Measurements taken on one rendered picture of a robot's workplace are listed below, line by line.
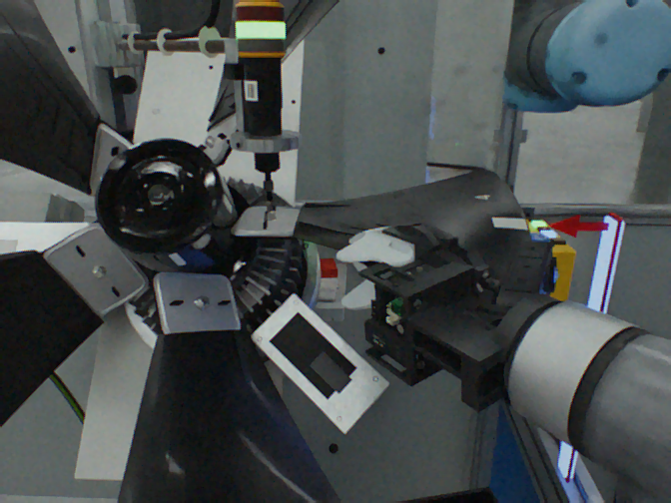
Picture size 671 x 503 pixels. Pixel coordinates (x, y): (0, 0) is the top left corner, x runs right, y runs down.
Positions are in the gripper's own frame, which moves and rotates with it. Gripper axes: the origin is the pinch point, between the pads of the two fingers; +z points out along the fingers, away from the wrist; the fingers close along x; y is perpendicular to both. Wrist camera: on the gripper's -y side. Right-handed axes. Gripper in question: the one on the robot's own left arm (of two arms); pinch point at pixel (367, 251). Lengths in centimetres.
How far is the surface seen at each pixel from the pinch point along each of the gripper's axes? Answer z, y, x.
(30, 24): 33.9, 17.8, -22.0
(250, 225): 10.8, 6.5, -1.6
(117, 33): 69, 1, -20
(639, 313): 21, -97, 55
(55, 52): 30.2, 16.7, -19.1
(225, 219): 10.4, 9.1, -3.1
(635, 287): 22, -95, 48
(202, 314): 9.8, 13.5, 5.5
